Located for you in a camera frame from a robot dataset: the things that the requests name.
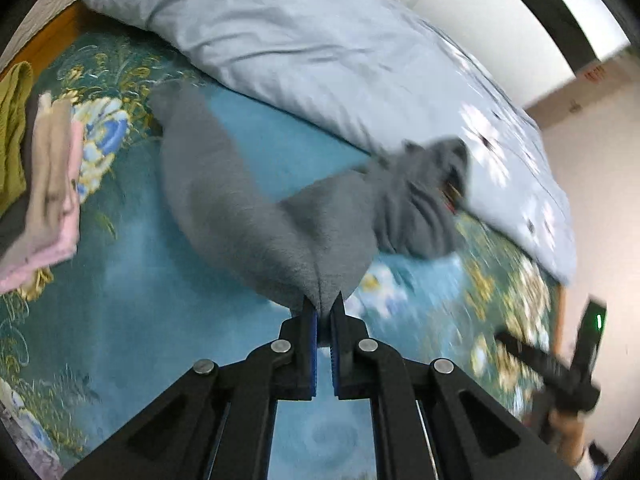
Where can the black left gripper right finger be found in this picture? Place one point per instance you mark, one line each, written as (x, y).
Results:
(432, 421)

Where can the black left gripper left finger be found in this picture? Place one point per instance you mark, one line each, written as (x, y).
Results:
(214, 422)

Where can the grey sweatshirt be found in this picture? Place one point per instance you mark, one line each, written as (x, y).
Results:
(318, 243)

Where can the person's right hand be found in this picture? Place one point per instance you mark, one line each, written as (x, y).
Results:
(571, 429)

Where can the pink folded garment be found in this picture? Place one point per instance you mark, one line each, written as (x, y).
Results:
(66, 244)

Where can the beige folded garment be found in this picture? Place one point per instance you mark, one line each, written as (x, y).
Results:
(51, 142)

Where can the light blue floral duvet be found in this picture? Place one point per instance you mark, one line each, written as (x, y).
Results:
(377, 75)

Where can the olive green folded garment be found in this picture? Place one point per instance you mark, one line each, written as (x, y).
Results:
(16, 88)

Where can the wooden bed frame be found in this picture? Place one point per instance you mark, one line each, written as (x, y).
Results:
(53, 39)

